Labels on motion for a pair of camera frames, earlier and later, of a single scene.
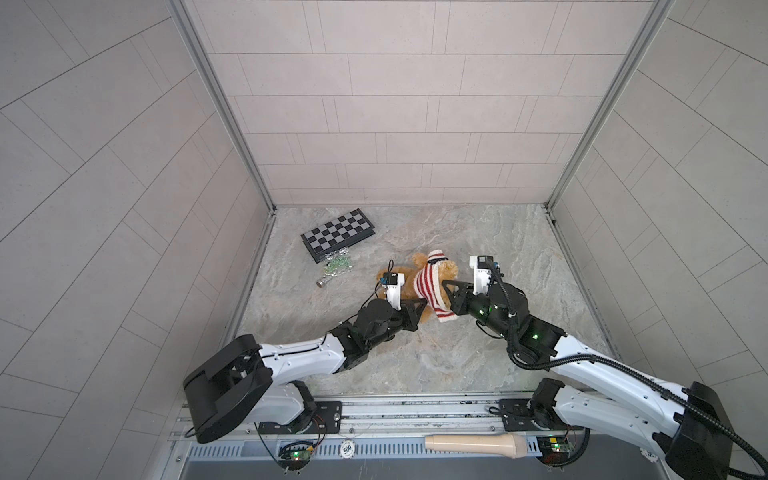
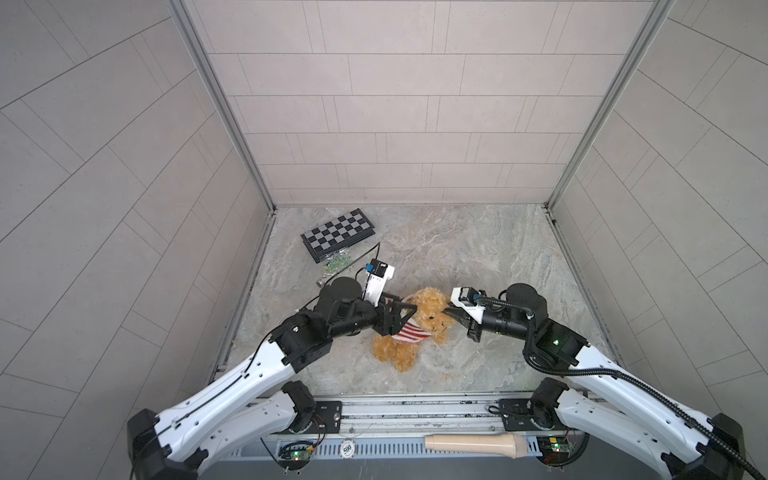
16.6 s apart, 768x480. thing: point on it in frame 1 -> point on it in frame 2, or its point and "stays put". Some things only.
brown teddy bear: (447, 271) -> (429, 316)
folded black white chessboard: (338, 234) stays put
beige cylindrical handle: (510, 445) stays put
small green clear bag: (337, 263) stays put
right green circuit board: (555, 450) stays put
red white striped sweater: (427, 285) -> (412, 331)
